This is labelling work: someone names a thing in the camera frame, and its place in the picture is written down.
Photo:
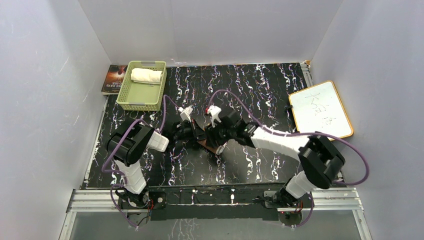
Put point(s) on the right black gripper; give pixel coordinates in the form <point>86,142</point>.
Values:
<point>213,139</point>

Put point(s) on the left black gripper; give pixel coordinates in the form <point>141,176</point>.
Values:
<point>197,133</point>

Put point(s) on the brown and yellow cloth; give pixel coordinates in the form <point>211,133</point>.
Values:
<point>214,141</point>

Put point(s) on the light green plastic basket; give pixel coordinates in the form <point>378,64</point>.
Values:
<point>140,96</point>

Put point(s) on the white terry towel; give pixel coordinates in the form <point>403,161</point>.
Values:
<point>146,76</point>

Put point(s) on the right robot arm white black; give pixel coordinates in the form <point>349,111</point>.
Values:
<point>320,160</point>

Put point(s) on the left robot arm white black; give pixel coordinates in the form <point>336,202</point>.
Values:
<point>130,140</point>

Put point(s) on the dark cover paperback book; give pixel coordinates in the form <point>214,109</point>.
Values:
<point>114,79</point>

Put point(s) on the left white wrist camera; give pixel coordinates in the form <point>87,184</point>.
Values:
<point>185,113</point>

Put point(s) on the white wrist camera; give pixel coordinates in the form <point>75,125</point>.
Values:
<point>213,112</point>
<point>185,113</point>

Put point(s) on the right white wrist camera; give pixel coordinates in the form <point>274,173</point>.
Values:
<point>213,112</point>

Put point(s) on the whiteboard with wooden frame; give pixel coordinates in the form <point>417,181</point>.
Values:
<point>319,109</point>

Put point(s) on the aluminium frame rail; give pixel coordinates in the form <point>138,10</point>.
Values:
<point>334,214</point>

